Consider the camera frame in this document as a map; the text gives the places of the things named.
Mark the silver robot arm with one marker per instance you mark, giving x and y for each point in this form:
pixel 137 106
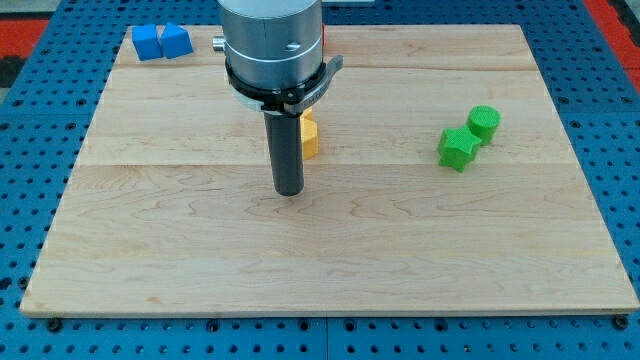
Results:
pixel 272 44

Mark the yellow block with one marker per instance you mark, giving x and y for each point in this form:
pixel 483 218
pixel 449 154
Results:
pixel 309 135

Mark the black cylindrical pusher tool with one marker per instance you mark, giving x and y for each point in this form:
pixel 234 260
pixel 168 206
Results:
pixel 285 150

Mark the light wooden board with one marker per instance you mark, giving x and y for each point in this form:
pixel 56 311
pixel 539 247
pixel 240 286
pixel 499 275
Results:
pixel 170 210

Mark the green star block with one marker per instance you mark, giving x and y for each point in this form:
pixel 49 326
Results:
pixel 458 147

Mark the green cylinder block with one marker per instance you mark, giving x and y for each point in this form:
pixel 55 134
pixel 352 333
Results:
pixel 483 121

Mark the blue wedge block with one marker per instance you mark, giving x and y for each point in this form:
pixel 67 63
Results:
pixel 175 41

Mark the blue cube block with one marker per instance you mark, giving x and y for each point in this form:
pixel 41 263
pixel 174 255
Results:
pixel 146 42

